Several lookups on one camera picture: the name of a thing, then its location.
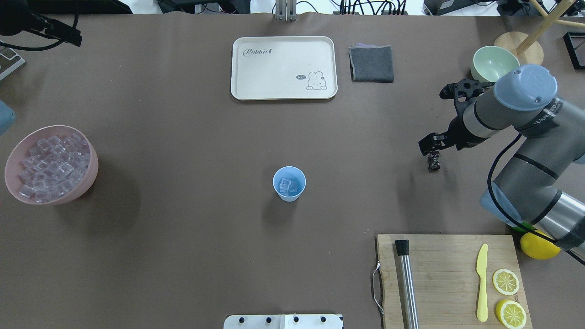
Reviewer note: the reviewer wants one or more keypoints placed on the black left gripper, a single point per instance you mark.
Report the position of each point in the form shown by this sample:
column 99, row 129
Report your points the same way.
column 32, row 23

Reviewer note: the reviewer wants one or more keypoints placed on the lemon slice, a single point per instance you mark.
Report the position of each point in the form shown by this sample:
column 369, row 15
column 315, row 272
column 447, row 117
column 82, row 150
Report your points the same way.
column 506, row 282
column 511, row 314

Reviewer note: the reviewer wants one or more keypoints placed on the lemon slice upper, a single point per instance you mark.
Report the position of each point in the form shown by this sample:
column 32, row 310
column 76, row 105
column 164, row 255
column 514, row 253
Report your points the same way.
column 506, row 282

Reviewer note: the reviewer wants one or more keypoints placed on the metal clamp bracket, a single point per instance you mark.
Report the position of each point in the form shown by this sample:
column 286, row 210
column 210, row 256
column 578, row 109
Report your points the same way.
column 285, row 10

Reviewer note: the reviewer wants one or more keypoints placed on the blue plastic cup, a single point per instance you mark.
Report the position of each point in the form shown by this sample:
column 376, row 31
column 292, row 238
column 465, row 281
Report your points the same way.
column 289, row 183

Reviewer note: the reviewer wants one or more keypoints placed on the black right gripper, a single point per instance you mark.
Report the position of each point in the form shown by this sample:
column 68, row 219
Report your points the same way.
column 455, row 132

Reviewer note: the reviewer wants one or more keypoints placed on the green ceramic bowl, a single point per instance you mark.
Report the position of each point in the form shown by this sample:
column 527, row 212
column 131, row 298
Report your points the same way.
column 490, row 63

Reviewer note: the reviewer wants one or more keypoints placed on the yellow plastic knife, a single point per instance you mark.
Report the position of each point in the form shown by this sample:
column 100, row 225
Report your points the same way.
column 481, row 270

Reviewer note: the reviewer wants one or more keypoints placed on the wooden stand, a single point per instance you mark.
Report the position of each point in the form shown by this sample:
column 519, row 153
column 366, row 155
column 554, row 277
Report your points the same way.
column 526, row 48

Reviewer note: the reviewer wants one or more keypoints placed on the grey folded cloth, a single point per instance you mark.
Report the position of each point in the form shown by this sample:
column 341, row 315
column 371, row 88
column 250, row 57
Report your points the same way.
column 371, row 64

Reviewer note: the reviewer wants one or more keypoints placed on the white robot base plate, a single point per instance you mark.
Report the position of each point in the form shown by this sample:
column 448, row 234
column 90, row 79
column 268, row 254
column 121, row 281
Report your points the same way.
column 284, row 321

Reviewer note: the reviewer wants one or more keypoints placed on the yellow lemon lower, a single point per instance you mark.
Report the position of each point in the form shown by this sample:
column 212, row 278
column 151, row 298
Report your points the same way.
column 537, row 247

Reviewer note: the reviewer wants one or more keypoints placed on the pink bowl of ice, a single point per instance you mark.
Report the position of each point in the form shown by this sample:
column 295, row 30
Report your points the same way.
column 51, row 166

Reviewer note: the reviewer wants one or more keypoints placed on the steel muddler black tip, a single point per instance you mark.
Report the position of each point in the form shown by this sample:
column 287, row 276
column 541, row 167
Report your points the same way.
column 407, row 284

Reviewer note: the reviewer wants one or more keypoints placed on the black frame object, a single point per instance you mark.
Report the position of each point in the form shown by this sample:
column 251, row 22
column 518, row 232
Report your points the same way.
column 575, row 44

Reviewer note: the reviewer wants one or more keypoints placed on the lemon slice lower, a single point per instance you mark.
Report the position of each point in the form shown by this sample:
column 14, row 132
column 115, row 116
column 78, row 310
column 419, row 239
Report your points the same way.
column 511, row 314

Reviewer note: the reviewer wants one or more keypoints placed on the green lime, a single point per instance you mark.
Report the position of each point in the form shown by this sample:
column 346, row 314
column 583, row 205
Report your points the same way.
column 522, row 228

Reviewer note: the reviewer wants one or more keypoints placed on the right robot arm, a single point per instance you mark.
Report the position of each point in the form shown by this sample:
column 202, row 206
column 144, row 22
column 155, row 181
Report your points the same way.
column 523, row 194

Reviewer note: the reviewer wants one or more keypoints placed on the wooden cutting board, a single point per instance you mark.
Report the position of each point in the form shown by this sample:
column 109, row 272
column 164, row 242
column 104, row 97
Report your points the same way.
column 446, row 284

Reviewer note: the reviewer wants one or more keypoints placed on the cream rabbit tray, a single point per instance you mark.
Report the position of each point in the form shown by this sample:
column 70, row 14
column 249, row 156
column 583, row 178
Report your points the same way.
column 283, row 68

